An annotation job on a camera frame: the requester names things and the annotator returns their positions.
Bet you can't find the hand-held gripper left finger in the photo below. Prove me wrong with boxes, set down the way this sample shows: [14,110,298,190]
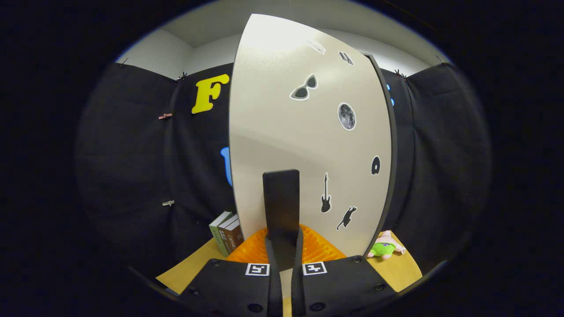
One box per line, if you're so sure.
[178,227,282,317]

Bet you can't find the black backdrop cloth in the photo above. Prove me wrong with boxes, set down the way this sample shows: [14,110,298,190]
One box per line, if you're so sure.
[75,62,492,282]

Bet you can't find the black door handle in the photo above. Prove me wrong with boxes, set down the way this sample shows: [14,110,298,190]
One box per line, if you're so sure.
[263,170,304,271]

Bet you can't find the green book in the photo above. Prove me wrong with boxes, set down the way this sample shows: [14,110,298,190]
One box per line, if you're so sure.
[209,211,233,258]

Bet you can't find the green and pink plush toy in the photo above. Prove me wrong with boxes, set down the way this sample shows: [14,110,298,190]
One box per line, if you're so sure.
[367,230,406,260]

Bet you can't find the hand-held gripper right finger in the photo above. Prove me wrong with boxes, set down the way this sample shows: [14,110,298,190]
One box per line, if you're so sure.
[291,224,397,317]

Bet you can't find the beige cabinet door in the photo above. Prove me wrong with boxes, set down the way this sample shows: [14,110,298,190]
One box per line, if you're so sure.
[228,13,393,300]

